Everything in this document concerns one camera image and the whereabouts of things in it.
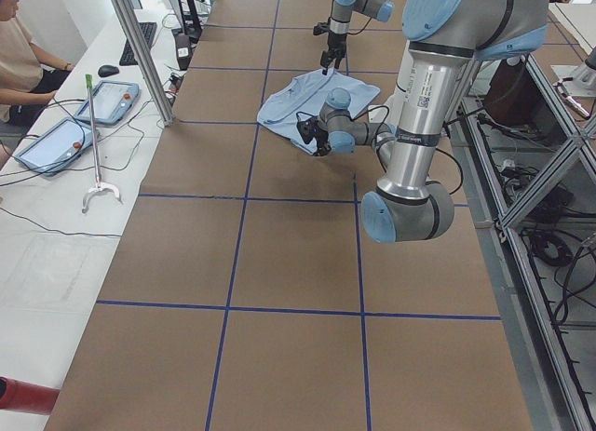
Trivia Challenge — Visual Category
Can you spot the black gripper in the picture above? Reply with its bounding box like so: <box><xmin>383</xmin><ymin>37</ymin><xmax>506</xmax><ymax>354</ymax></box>
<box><xmin>313</xmin><ymin>127</ymin><xmax>332</xmax><ymax>156</ymax></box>
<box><xmin>320</xmin><ymin>33</ymin><xmax>347</xmax><ymax>75</ymax></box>

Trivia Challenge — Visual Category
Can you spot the light blue t-shirt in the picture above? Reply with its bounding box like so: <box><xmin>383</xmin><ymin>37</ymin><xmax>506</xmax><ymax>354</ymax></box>
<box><xmin>257</xmin><ymin>70</ymin><xmax>380</xmax><ymax>155</ymax></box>

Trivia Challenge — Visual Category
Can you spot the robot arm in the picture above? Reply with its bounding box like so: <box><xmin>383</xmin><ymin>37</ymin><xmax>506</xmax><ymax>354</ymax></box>
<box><xmin>302</xmin><ymin>0</ymin><xmax>549</xmax><ymax>243</ymax></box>
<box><xmin>313</xmin><ymin>0</ymin><xmax>395</xmax><ymax>75</ymax></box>

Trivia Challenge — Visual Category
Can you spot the black keyboard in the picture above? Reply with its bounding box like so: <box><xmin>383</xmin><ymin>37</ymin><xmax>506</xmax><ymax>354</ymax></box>
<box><xmin>118</xmin><ymin>20</ymin><xmax>158</xmax><ymax>67</ymax></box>

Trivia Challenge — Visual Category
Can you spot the far teach pendant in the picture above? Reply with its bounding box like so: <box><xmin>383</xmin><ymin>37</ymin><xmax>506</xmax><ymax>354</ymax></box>
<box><xmin>92</xmin><ymin>80</ymin><xmax>140</xmax><ymax>127</ymax></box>

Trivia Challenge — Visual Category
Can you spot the teach pendant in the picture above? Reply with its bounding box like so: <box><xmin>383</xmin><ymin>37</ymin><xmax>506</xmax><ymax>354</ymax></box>
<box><xmin>14</xmin><ymin>118</ymin><xmax>94</xmax><ymax>175</ymax></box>
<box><xmin>92</xmin><ymin>80</ymin><xmax>140</xmax><ymax>127</ymax></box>

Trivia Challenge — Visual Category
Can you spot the black computer mouse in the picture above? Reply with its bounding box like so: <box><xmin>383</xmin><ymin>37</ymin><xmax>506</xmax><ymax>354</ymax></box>
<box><xmin>97</xmin><ymin>64</ymin><xmax>120</xmax><ymax>78</ymax></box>

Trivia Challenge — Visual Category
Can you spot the reacher grabber tool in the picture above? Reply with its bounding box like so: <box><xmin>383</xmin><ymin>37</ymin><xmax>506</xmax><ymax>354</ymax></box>
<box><xmin>82</xmin><ymin>74</ymin><xmax>122</xmax><ymax>214</ymax></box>

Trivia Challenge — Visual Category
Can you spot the near teach pendant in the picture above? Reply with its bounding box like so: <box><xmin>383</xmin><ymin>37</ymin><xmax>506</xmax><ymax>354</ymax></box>
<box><xmin>14</xmin><ymin>118</ymin><xmax>94</xmax><ymax>175</ymax></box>

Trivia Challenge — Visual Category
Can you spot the seated person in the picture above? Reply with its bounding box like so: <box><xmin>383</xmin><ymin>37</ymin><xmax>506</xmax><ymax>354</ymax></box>
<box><xmin>1</xmin><ymin>0</ymin><xmax>74</xmax><ymax>128</ymax></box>

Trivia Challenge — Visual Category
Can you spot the red cylinder object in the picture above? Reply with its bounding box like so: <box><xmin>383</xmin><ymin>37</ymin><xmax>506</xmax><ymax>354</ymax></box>
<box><xmin>0</xmin><ymin>377</ymin><xmax>60</xmax><ymax>415</ymax></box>

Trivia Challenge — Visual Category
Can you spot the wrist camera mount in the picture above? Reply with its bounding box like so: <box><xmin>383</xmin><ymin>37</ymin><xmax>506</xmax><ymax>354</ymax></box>
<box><xmin>296</xmin><ymin>117</ymin><xmax>321</xmax><ymax>144</ymax></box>
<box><xmin>313</xmin><ymin>22</ymin><xmax>329</xmax><ymax>35</ymax></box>

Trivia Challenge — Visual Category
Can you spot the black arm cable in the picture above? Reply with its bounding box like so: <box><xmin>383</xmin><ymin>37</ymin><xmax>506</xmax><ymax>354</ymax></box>
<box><xmin>331</xmin><ymin>0</ymin><xmax>383</xmax><ymax>36</ymax></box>
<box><xmin>295</xmin><ymin>104</ymin><xmax>465</xmax><ymax>204</ymax></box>

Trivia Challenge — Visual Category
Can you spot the aluminium frame post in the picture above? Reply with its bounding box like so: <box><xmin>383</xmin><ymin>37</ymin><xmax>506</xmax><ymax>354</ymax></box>
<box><xmin>111</xmin><ymin>0</ymin><xmax>174</xmax><ymax>127</ymax></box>

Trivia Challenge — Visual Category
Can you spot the aluminium frame rack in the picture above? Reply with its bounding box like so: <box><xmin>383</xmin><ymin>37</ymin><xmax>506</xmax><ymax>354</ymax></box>
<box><xmin>458</xmin><ymin>2</ymin><xmax>596</xmax><ymax>431</ymax></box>

